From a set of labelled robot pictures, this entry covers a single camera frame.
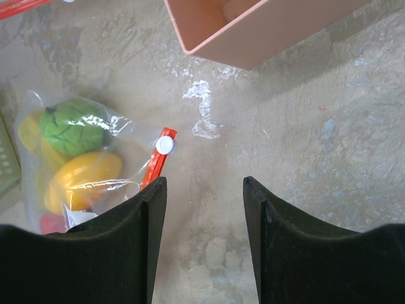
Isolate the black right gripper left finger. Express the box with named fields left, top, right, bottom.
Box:
left=1, top=177, right=167, bottom=303

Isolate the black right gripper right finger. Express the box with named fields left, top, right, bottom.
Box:
left=243, top=177, right=404, bottom=303

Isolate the clear zip bag orange seal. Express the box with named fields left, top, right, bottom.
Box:
left=15, top=90, right=177, bottom=234

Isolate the red fake strawberry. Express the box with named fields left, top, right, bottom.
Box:
left=39, top=212, right=68, bottom=234

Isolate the green fake custard apple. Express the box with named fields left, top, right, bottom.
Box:
left=39, top=98, right=104, bottom=156

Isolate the yellow fake starfruit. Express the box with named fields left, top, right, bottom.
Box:
left=17, top=110, right=72, bottom=172

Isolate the light green perforated basket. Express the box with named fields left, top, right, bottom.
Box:
left=0, top=117, right=22, bottom=195

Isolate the orange plastic file organizer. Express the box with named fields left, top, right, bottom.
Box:
left=165, top=0, right=367, bottom=70

